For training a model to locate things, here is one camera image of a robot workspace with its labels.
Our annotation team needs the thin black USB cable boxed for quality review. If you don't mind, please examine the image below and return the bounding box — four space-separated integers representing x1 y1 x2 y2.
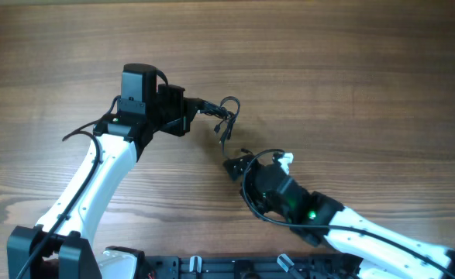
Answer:
199 95 241 145

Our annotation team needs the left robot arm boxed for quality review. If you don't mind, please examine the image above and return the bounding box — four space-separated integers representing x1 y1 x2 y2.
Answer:
7 64 205 278

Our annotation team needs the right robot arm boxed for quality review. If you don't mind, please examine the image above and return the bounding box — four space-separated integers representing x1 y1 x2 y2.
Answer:
223 150 455 278

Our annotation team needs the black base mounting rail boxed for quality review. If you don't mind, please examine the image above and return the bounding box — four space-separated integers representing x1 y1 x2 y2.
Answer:
140 253 362 279

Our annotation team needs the left camera black cable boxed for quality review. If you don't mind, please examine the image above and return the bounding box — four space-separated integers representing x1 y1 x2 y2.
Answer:
16 95 122 279

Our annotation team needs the camera black cable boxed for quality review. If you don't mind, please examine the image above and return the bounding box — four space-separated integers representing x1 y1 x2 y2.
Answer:
16 95 122 279
240 148 455 279

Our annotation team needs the right camera black cable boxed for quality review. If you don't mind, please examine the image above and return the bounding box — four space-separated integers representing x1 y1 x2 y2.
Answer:
240 148 455 279

